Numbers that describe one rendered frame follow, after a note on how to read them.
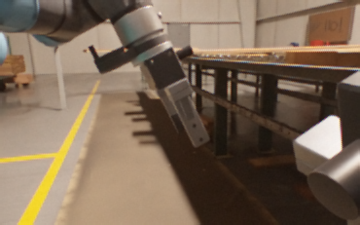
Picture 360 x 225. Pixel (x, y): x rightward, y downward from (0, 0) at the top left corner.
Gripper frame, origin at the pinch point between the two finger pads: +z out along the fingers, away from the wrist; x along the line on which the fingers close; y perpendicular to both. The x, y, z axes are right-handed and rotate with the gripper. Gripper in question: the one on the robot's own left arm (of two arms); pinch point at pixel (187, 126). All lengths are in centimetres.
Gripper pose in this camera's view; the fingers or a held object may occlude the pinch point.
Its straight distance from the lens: 48.8
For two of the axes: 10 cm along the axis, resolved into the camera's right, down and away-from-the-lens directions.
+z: 4.3, 8.9, 1.6
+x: -1.9, -0.8, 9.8
